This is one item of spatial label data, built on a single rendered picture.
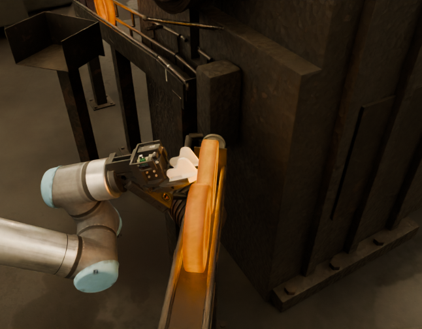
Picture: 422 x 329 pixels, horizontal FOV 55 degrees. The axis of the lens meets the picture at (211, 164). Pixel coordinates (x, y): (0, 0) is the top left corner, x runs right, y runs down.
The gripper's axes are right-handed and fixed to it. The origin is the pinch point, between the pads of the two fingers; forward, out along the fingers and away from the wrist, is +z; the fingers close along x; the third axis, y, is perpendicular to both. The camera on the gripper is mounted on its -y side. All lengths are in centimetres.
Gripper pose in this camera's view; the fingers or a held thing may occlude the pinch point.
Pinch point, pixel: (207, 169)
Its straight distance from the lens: 83.4
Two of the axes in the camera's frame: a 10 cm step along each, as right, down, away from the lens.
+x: 0.9, -6.3, 7.7
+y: -2.8, -7.6, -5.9
